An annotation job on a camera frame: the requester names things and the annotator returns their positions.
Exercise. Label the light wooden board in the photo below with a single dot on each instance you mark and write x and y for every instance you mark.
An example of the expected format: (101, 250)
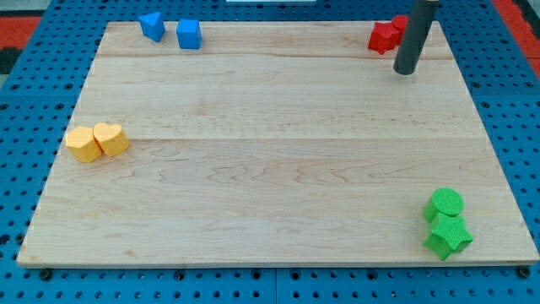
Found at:
(276, 144)

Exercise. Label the blue cube block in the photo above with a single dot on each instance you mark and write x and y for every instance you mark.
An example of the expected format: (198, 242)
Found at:
(189, 34)

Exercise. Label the yellow heart block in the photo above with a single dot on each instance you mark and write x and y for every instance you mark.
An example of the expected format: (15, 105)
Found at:
(111, 138)

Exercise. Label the red star block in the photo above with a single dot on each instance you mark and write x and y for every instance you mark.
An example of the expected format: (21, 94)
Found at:
(384, 37)

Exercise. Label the blue triangle block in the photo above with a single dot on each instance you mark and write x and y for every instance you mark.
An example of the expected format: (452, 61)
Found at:
(152, 26)

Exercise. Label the green cylinder block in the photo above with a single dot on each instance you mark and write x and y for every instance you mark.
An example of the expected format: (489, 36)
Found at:
(443, 200)

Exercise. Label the red cylinder block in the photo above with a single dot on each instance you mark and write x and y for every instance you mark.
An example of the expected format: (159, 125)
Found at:
(399, 23)

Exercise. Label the yellow hexagon block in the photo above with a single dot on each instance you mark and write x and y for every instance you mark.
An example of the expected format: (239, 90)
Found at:
(81, 142)

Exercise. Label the green star block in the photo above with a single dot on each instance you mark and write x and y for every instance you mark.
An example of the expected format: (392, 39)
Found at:
(447, 235)

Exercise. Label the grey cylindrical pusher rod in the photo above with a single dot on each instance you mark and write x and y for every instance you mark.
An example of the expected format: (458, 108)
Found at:
(415, 35)

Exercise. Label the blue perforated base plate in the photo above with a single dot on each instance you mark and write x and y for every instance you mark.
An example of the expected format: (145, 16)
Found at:
(41, 91)

